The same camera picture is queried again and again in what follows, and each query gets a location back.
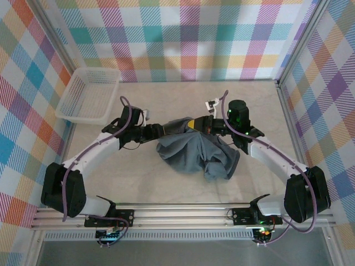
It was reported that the grey blue t-shirt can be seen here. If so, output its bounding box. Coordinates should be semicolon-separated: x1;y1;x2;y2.
155;117;241;183

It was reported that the white plastic mesh basket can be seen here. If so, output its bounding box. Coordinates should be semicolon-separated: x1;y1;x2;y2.
54;67;122;125

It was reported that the plaid backdrop cloth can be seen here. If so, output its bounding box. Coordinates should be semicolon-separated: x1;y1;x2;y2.
0;0;73;266
54;0;320;83
280;0;355;266

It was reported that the left controller circuit board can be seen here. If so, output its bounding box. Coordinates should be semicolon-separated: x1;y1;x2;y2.
95;228;124;241

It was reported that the controller circuit board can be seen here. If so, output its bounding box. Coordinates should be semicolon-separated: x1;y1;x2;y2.
252;227;272;241
95;228;124;241

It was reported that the right controller circuit board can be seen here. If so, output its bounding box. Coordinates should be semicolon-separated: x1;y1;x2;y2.
252;227;272;241

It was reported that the grey metal panel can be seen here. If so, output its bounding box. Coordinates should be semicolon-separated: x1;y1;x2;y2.
37;239;333;266

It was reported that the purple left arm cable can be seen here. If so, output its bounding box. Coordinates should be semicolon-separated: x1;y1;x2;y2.
61;95;134;247

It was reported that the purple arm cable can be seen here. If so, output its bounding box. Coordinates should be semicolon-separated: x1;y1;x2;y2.
220;89;317;247
61;95;134;247

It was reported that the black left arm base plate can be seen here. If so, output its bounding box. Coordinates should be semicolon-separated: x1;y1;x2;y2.
84;209;136;228

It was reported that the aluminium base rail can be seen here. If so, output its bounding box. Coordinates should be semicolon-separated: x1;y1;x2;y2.
31;203;335;231

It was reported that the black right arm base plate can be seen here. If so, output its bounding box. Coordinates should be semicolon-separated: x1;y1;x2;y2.
231;207;283;227

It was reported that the slotted grey cable duct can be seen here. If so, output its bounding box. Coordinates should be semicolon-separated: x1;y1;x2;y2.
44;232;255;241

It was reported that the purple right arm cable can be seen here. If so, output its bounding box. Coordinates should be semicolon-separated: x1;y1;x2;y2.
220;89;317;247

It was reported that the aluminium corner post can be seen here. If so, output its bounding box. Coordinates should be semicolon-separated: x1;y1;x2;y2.
29;0;80;78
276;0;332;84

